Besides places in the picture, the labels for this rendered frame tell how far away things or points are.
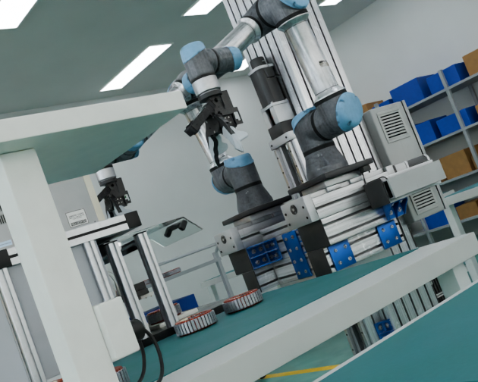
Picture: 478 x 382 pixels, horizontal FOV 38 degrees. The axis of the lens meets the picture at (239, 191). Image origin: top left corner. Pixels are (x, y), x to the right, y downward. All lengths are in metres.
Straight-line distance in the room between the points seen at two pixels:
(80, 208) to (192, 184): 7.12
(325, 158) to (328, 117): 0.15
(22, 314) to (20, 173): 0.74
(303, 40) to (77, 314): 1.46
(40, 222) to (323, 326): 0.53
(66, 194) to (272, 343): 1.05
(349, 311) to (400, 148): 1.53
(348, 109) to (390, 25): 7.18
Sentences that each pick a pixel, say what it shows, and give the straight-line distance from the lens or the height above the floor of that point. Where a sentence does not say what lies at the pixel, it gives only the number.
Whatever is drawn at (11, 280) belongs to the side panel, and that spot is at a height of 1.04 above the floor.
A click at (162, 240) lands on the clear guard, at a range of 2.35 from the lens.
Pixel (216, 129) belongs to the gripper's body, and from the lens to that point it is 1.95.
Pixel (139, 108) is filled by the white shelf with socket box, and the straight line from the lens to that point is 1.17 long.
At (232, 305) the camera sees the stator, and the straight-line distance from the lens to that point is 1.88.
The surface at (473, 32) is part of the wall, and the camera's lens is 8.83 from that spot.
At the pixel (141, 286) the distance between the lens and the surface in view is 2.16.
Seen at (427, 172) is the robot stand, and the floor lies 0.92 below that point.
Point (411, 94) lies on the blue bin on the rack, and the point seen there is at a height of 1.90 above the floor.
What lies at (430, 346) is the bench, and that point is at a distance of 0.72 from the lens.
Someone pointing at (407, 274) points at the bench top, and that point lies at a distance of 1.47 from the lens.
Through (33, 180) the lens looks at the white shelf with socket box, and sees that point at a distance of 1.11.
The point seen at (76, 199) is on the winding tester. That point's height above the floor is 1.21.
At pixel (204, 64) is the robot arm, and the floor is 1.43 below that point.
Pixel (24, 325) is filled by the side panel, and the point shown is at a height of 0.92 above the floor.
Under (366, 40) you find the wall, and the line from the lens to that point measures 9.66.
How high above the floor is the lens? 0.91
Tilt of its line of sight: 5 degrees up
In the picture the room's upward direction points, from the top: 21 degrees counter-clockwise
